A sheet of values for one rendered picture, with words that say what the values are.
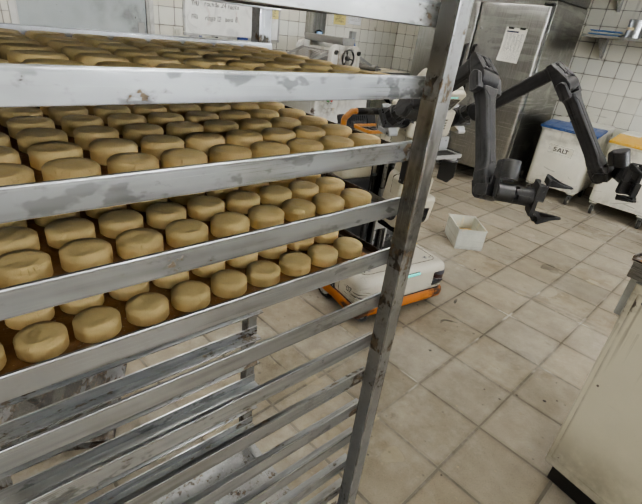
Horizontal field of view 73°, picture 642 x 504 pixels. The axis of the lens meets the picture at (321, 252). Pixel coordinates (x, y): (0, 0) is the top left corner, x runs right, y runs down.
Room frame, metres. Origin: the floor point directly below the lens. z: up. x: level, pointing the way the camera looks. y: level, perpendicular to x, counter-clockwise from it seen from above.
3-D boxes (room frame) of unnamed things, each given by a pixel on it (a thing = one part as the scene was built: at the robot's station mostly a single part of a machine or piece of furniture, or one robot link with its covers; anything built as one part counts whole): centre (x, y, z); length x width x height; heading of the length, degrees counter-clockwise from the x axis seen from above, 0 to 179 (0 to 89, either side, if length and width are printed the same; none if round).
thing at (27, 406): (1.23, 0.92, 0.02); 0.60 x 0.40 x 0.03; 18
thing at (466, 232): (3.12, -1.08, 0.08); 0.30 x 0.22 x 0.16; 3
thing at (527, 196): (1.29, -0.59, 0.99); 0.07 x 0.07 x 0.10; 80
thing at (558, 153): (4.68, -2.44, 0.38); 0.64 x 0.54 x 0.77; 139
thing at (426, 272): (2.28, -0.28, 0.16); 0.67 x 0.64 x 0.25; 35
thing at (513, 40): (4.74, -1.57, 1.39); 0.22 x 0.03 x 0.31; 46
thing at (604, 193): (4.23, -2.91, 0.38); 0.64 x 0.54 x 0.77; 137
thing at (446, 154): (2.04, -0.45, 0.87); 0.28 x 0.16 x 0.22; 125
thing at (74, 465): (0.75, 0.38, 0.42); 0.64 x 0.03 x 0.03; 133
